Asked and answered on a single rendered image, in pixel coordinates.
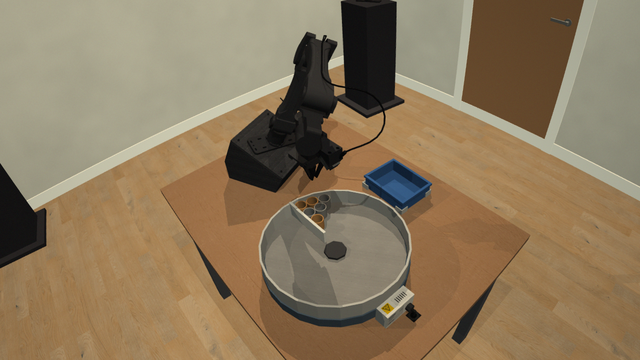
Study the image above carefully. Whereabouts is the bronze bushing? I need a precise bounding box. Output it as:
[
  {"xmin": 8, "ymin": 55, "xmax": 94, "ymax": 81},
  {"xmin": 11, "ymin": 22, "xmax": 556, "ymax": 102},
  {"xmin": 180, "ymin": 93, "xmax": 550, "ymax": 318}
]
[
  {"xmin": 295, "ymin": 200, "xmax": 308, "ymax": 212},
  {"xmin": 311, "ymin": 214, "xmax": 325, "ymax": 229},
  {"xmin": 306, "ymin": 196, "xmax": 319, "ymax": 209}
]

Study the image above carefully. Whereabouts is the blue open-top bin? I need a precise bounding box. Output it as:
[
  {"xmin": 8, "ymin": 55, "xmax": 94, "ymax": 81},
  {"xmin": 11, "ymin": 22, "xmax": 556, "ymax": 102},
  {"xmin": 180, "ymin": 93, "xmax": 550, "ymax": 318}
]
[{"xmin": 364, "ymin": 158, "xmax": 432, "ymax": 210}]

